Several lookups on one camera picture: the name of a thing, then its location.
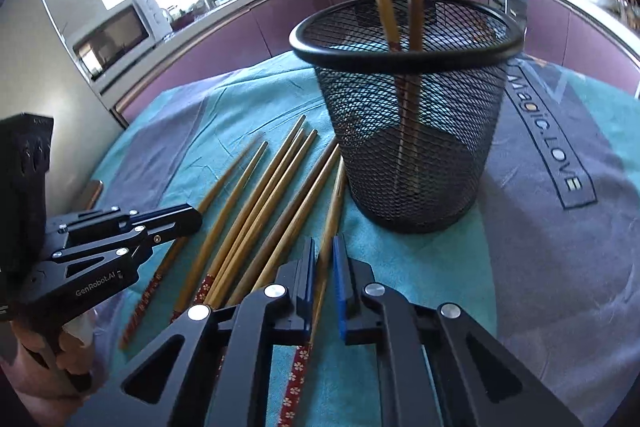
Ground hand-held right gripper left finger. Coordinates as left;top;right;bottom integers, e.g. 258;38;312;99
60;237;318;427

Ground bunch of bamboo chopsticks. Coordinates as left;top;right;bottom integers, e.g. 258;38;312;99
120;114;343;350

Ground orange-edged smartphone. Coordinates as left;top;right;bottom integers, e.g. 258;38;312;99
75;179;105;212

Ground person's left hand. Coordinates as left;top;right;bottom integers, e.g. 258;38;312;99
0;314;96;413

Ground black mesh holder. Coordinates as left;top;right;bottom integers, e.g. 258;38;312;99
289;0;526;235

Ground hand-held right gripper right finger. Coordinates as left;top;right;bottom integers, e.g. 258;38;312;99
332;234;571;427

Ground teal grey printed cloth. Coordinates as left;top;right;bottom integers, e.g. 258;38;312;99
92;52;640;427

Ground white microwave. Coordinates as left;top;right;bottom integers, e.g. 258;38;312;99
70;0;171;82

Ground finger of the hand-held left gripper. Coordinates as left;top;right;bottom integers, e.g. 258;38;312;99
15;227;166;318
47;203;203;243

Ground purple kitchen cabinets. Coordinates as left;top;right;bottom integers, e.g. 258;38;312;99
112;0;640;122

